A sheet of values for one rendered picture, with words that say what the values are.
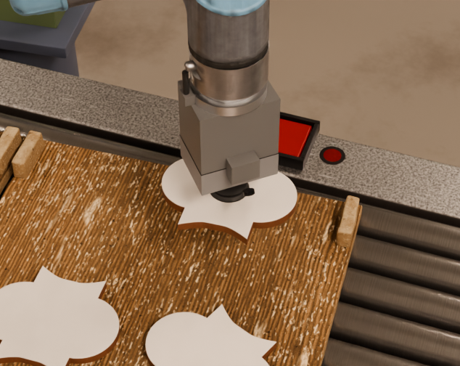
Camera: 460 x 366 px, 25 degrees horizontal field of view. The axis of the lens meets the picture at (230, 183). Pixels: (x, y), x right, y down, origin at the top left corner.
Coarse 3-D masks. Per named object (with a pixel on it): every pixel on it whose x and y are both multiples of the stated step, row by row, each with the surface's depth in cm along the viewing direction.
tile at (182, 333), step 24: (216, 312) 111; (168, 336) 109; (192, 336) 109; (216, 336) 109; (240, 336) 109; (168, 360) 107; (192, 360) 107; (216, 360) 107; (240, 360) 107; (264, 360) 107
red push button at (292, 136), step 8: (280, 120) 134; (280, 128) 132; (288, 128) 132; (296, 128) 132; (304, 128) 132; (280, 136) 132; (288, 136) 132; (296, 136) 132; (304, 136) 132; (280, 144) 131; (288, 144) 131; (296, 144) 131; (304, 144) 131; (288, 152) 130; (296, 152) 130
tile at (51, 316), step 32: (32, 288) 113; (64, 288) 113; (96, 288) 113; (0, 320) 110; (32, 320) 110; (64, 320) 110; (96, 320) 110; (0, 352) 107; (32, 352) 107; (64, 352) 107; (96, 352) 107
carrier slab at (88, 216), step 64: (64, 192) 124; (128, 192) 124; (0, 256) 117; (64, 256) 117; (128, 256) 117; (192, 256) 117; (256, 256) 117; (320, 256) 117; (128, 320) 111; (256, 320) 111; (320, 320) 111
